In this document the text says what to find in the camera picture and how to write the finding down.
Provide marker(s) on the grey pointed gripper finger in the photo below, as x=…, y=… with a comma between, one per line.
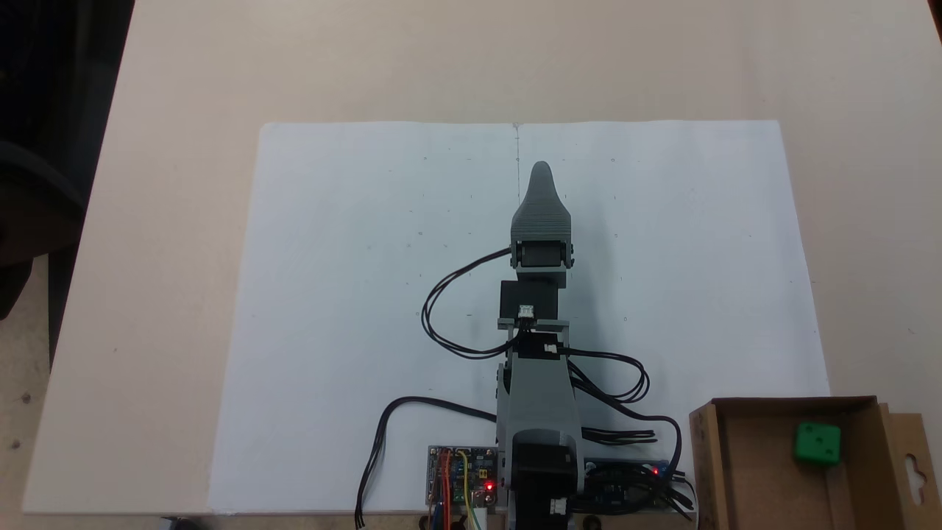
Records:
x=542, y=213

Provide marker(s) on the green dice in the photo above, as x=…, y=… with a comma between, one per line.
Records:
x=817, y=442

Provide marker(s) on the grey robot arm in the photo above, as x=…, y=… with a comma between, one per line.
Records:
x=541, y=397

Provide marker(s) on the white paper sheet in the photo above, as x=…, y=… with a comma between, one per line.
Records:
x=353, y=294

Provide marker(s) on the blue circuit board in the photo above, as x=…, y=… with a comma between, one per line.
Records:
x=611, y=492

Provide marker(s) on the brown cardboard box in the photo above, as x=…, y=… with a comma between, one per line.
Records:
x=765, y=478

